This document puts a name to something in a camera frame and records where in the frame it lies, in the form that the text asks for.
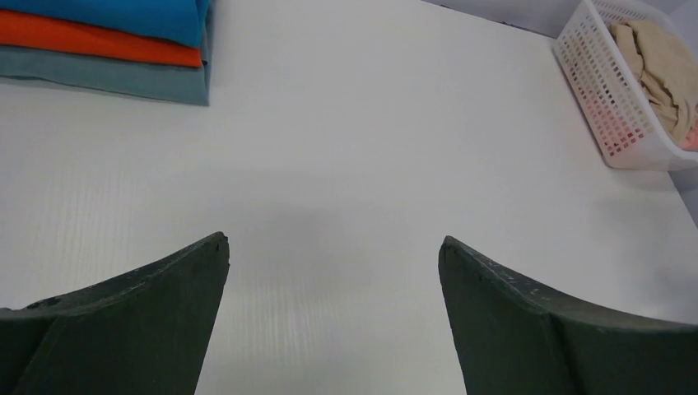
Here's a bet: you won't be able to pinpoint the folded grey-teal t shirt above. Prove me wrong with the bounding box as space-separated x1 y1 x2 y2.
1 14 215 106

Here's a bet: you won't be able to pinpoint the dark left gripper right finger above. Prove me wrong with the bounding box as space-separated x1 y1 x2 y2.
438 237 697 394

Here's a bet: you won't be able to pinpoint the beige t shirt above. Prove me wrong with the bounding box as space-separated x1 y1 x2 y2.
608 20 697 147

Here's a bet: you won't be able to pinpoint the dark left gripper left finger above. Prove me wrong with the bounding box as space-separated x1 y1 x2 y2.
1 232 230 394

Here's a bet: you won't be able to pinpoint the folded blue t shirt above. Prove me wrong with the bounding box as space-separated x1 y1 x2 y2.
1 0 211 47

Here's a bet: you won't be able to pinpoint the pink t shirt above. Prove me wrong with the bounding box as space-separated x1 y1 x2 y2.
680 123 698 151

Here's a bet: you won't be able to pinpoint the folded orange t shirt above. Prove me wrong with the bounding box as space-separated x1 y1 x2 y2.
1 10 204 67

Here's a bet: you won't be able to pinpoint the white plastic laundry basket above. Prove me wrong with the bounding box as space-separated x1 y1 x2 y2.
553 1 697 171

